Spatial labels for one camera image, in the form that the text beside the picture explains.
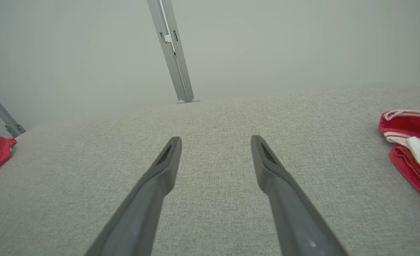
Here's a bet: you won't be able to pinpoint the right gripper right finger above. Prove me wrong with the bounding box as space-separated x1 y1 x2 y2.
251 135 350 256

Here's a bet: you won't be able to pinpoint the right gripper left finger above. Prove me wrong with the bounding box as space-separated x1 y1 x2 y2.
84 136 182 256

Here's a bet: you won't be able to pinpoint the red jersey white sleeves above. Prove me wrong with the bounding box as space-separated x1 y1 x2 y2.
378 110 420 210

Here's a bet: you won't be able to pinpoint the grey double upright post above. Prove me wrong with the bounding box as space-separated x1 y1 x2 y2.
147 0 201 105

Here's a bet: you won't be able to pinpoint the grey slanted frame pipe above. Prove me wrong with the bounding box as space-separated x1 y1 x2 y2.
0 81 27 138

